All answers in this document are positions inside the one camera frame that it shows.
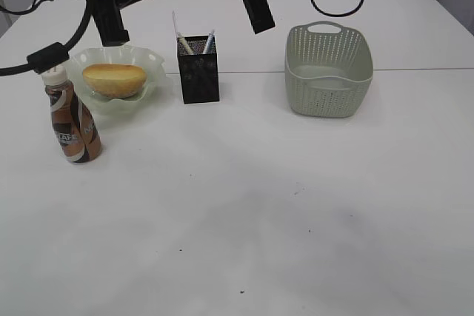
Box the transparent plastic ruler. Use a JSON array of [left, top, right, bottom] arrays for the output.
[[172, 11, 181, 38]]

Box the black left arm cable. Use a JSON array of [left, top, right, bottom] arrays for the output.
[[0, 0, 93, 78]]

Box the brown Nescafe coffee bottle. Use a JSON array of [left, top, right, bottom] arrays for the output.
[[41, 64, 101, 164]]

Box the sugared bread roll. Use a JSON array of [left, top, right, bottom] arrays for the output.
[[82, 64, 147, 99]]

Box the grey-green plastic basket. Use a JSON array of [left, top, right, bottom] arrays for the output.
[[284, 21, 373, 118]]

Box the black square pen holder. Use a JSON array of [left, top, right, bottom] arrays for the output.
[[176, 36, 220, 104]]

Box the grey blue pen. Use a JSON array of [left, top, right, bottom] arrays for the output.
[[202, 29, 215, 55]]

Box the translucent green wavy plate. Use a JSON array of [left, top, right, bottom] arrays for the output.
[[64, 45, 166, 115]]

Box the cream coloured pen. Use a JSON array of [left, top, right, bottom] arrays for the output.
[[176, 31, 194, 55]]

